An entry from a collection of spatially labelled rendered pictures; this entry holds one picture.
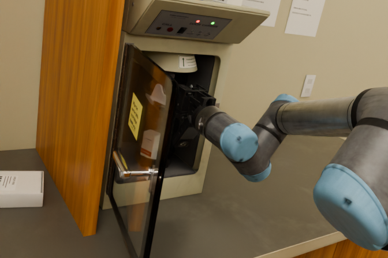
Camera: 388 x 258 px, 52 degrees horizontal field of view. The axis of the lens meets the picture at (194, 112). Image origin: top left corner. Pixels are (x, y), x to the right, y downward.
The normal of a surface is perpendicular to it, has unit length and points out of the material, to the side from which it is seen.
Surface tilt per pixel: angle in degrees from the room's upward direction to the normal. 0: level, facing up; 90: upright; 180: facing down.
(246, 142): 92
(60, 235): 0
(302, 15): 90
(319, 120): 104
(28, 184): 0
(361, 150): 49
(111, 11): 90
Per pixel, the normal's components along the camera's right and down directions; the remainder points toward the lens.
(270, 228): 0.18, -0.93
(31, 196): 0.33, 0.35
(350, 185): -0.42, -0.50
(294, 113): -0.92, -0.28
